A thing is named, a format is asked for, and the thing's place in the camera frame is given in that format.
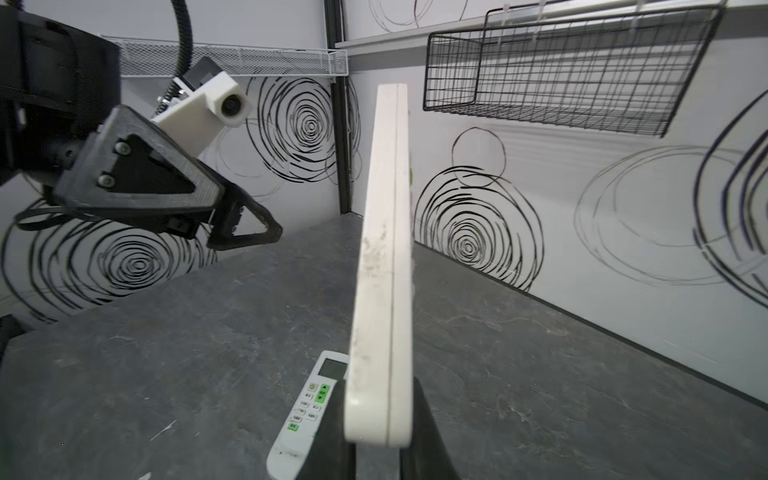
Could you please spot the white remote with batteries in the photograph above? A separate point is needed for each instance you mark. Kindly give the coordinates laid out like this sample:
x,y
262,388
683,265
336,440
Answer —
x,y
378,405

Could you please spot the white remote tilted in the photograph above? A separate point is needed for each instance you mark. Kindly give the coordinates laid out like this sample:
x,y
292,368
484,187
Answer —
x,y
293,444

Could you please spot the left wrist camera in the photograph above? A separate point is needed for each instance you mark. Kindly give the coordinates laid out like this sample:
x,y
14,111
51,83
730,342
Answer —
x,y
214,101

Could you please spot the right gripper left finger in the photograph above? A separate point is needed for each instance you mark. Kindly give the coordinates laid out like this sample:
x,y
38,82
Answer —
x,y
331,456

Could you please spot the white mesh shelf basket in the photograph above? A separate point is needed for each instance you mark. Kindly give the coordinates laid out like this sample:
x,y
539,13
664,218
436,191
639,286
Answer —
x,y
145,58

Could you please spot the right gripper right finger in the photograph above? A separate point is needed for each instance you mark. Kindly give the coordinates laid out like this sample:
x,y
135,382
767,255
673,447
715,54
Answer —
x,y
426,458

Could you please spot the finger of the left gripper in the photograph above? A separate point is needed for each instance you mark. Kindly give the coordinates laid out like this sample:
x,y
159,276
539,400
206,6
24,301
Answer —
x,y
239,221

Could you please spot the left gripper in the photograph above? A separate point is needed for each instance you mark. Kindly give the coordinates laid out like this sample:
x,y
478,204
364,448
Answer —
x,y
63,123

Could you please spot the black wire basket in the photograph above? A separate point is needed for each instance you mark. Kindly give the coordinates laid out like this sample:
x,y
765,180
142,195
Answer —
x,y
623,72

